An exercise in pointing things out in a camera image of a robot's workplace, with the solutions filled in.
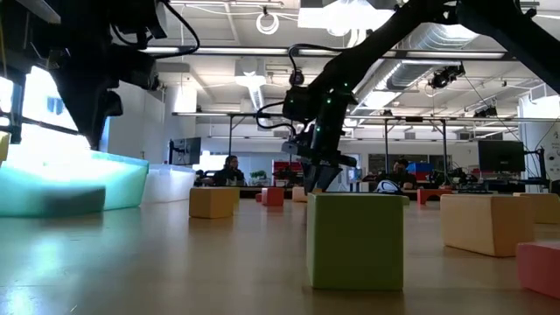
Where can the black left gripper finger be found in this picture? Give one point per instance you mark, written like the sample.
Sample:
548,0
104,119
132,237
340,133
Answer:
83,120
98,127

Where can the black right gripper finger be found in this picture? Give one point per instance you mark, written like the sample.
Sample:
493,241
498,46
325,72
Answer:
312,175
329,174

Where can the orange rectangular wooden block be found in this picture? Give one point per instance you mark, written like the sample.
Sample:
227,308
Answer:
298,194

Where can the red wooden cube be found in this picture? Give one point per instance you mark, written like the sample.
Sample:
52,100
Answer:
273,196

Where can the green wooden cube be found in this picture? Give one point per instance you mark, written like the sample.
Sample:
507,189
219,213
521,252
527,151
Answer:
354,245

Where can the green rectangular wooden block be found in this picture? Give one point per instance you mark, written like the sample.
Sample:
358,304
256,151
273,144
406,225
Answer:
407,200

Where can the orange wooden cube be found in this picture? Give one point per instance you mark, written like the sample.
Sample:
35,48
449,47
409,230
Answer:
485,223
542,209
211,202

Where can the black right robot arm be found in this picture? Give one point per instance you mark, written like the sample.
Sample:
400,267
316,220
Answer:
372,48

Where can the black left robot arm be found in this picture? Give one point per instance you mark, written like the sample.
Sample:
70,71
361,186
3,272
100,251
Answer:
79,26

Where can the red panel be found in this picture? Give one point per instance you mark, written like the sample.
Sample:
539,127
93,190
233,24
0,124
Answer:
286,166

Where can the small green plant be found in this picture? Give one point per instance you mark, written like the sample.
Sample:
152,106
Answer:
258,176

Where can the white and black ball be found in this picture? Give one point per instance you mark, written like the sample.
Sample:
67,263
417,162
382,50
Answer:
387,187

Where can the teal plastic bin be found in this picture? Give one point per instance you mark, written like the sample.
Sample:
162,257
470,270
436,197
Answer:
122,184

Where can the black ceiling spotlight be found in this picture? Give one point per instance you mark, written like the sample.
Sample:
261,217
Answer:
296,79

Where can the person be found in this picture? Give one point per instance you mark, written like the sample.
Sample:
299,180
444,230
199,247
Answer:
229,172
400,174

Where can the yellow plastic bin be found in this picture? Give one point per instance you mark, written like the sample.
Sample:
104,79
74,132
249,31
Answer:
3,146

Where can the black computer monitor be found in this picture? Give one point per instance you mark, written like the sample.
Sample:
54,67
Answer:
185,151
501,156

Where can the clear plastic bin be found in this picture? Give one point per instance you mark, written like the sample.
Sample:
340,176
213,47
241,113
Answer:
168,184

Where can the white ceiling light panel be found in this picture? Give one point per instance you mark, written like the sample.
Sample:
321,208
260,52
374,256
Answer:
332,17

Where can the black bar with strip lights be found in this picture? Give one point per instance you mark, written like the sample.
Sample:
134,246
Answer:
236,51

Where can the blue black monitor stand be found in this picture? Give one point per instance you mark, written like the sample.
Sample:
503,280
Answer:
540,166

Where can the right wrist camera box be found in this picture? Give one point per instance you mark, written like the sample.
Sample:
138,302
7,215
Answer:
291,147

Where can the black window frame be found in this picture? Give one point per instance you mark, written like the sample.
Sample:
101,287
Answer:
16,109

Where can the black metal station frame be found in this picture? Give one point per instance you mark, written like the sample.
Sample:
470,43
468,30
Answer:
413,118
262,115

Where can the silver spiral ventilation duct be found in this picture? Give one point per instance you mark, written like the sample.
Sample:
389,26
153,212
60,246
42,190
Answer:
409,81

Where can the black ceiling camera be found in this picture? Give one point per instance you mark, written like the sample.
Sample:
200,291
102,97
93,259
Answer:
446,76
485,112

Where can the white wall poster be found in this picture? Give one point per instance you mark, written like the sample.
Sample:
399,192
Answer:
555,151

